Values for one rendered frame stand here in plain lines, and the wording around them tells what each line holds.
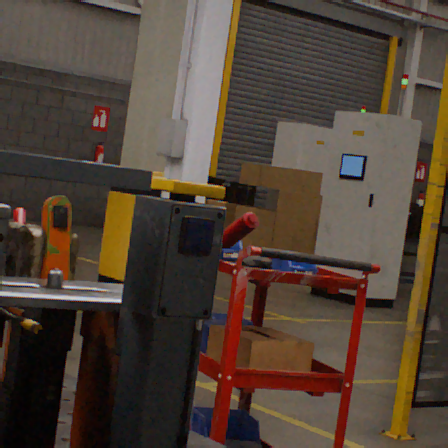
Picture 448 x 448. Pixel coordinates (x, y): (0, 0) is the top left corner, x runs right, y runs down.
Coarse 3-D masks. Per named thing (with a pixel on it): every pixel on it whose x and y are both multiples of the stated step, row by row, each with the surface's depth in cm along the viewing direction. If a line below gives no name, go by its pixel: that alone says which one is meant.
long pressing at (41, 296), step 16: (0, 288) 130; (16, 288) 131; (48, 288) 136; (64, 288) 138; (80, 288) 141; (96, 288) 143; (112, 288) 145; (0, 304) 123; (16, 304) 125; (32, 304) 126; (48, 304) 127; (64, 304) 128; (80, 304) 129; (96, 304) 130; (112, 304) 131
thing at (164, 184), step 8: (152, 176) 106; (152, 184) 106; (160, 184) 104; (168, 184) 103; (176, 184) 103; (184, 184) 103; (192, 184) 104; (200, 184) 104; (176, 192) 103; (184, 192) 103; (192, 192) 104; (200, 192) 104; (208, 192) 105; (216, 192) 105; (224, 192) 106; (176, 200) 105; (184, 200) 105; (192, 200) 106
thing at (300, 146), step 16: (288, 128) 1536; (304, 128) 1518; (320, 128) 1540; (288, 144) 1534; (304, 144) 1522; (320, 144) 1543; (272, 160) 1555; (288, 160) 1532; (304, 160) 1526; (320, 160) 1548; (272, 192) 1551; (320, 192) 1557; (272, 208) 1549
